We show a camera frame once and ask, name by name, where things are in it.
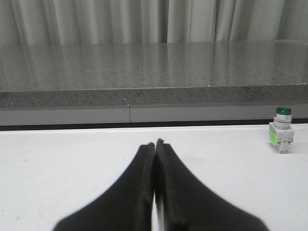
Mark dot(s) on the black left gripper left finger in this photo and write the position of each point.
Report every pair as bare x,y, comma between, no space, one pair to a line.
125,206

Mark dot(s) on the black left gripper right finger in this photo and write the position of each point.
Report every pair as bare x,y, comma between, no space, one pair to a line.
185,204

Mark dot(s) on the grey granite counter slab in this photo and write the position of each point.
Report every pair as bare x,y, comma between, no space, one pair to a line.
146,83

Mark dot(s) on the grey pleated curtain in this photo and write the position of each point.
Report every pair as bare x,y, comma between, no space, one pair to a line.
35,22

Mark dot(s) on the green pushbutton switch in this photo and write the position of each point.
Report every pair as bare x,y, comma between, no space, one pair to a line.
280,131

